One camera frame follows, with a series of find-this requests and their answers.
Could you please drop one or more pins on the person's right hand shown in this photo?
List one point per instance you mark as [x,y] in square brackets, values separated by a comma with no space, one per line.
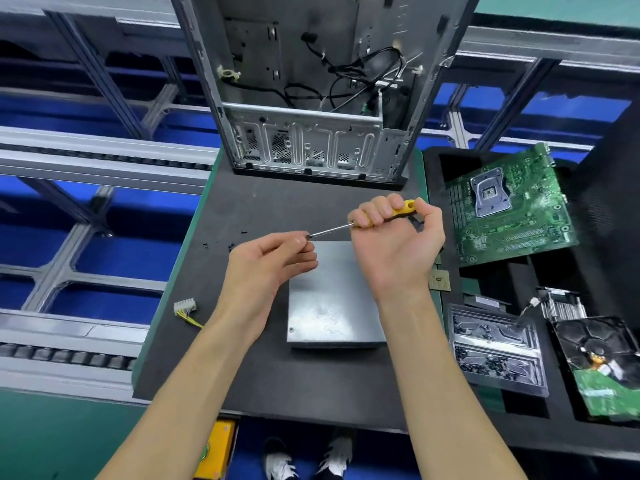
[400,250]

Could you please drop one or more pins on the person's left hand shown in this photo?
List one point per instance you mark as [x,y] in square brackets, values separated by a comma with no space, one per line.
[260,275]

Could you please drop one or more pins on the grey power supply cover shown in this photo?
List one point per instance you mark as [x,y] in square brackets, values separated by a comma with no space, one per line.
[335,305]

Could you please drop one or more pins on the person's left forearm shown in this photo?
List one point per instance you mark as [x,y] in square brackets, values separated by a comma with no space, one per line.
[180,405]

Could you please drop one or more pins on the person's right forearm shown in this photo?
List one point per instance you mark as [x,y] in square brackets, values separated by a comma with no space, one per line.
[450,395]

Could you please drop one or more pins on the person's left shoe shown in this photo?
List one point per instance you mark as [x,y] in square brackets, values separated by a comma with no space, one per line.
[280,460]

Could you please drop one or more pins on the person's shoe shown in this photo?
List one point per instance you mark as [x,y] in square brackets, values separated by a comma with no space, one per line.
[336,457]
[280,460]

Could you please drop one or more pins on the person's right shoe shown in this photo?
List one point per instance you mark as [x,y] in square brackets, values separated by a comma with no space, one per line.
[336,457]

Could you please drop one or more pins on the small square processor chip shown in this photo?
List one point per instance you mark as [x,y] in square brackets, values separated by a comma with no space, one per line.
[439,281]

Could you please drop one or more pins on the black foam work mat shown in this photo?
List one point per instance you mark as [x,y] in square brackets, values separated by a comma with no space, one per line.
[250,205]

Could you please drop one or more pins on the green motherboard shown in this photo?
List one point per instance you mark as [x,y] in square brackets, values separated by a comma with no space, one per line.
[515,210]

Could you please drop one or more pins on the clear plastic screw tray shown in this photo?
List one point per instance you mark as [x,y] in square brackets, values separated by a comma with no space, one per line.
[497,350]

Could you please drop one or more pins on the silver computer tower chassis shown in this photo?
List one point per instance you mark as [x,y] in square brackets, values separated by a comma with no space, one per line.
[300,140]

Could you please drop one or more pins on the black foam parts tray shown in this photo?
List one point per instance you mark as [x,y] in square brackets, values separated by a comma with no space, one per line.
[560,280]

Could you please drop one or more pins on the silver heatsink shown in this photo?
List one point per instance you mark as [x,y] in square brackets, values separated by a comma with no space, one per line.
[563,303]

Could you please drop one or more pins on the yellow button box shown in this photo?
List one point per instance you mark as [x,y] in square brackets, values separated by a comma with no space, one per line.
[217,450]

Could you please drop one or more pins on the black computer side panel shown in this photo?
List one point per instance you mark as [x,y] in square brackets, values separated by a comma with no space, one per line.
[615,205]

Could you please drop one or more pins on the black hard disk drive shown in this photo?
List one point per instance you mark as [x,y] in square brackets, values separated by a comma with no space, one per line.
[600,370]

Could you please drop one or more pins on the aluminium conveyor frame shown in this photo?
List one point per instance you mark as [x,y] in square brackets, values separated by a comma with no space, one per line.
[100,155]

